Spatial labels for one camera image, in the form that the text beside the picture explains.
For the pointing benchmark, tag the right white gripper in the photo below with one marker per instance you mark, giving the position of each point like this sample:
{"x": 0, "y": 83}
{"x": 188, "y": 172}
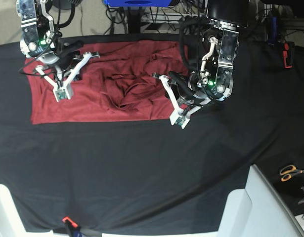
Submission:
{"x": 65, "y": 74}

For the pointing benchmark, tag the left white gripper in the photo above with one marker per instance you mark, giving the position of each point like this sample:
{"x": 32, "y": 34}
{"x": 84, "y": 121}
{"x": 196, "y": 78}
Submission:
{"x": 185, "y": 99}

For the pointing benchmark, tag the red long-sleeve T-shirt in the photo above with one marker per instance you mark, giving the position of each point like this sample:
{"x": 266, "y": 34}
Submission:
{"x": 117, "y": 86}

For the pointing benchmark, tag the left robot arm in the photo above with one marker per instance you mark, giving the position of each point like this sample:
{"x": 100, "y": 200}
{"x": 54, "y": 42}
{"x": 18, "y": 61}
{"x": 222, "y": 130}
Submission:
{"x": 210, "y": 80}

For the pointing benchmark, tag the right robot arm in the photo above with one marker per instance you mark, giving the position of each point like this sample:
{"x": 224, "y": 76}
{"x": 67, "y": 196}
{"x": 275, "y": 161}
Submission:
{"x": 41, "y": 33}

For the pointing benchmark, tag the blue plastic box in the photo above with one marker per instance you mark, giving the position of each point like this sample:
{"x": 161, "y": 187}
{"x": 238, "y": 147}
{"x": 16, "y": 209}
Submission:
{"x": 137, "y": 3}

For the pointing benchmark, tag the black table cloth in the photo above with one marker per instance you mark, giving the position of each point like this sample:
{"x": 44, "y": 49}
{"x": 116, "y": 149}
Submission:
{"x": 148, "y": 177}

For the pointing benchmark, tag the orange and black clamp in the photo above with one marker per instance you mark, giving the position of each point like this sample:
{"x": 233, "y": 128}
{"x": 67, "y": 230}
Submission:
{"x": 288, "y": 54}

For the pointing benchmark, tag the orange and blue clamp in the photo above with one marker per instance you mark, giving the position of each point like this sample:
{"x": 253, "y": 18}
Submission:
{"x": 72, "y": 229}

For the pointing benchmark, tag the black stand post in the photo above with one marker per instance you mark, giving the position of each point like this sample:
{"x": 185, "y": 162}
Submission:
{"x": 134, "y": 15}

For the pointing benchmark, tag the yellow-handled scissors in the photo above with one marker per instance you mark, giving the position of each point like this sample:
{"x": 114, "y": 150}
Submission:
{"x": 289, "y": 172}

